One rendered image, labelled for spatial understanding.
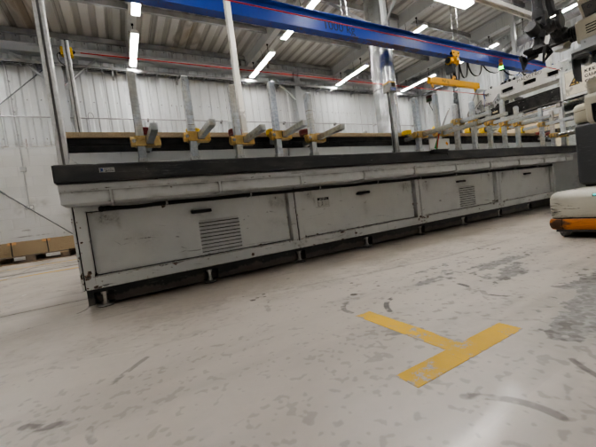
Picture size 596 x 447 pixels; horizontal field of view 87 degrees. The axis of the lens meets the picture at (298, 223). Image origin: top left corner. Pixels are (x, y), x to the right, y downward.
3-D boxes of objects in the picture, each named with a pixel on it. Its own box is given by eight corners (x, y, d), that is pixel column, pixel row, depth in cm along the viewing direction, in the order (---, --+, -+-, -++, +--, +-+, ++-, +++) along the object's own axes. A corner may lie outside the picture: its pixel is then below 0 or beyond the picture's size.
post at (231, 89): (246, 169, 179) (234, 83, 176) (239, 169, 177) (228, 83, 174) (244, 170, 182) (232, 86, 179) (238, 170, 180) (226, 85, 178)
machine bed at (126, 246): (558, 204, 404) (552, 136, 399) (84, 311, 159) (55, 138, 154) (501, 207, 464) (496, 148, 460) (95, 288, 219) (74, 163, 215)
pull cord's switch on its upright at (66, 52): (101, 190, 237) (77, 41, 232) (78, 192, 230) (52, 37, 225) (102, 191, 244) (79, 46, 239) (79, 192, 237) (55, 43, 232)
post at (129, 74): (149, 168, 155) (134, 69, 152) (141, 168, 153) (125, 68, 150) (148, 169, 158) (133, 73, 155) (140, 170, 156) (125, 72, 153)
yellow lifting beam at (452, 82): (480, 91, 728) (478, 77, 727) (431, 86, 646) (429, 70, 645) (476, 93, 736) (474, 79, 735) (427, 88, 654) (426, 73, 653)
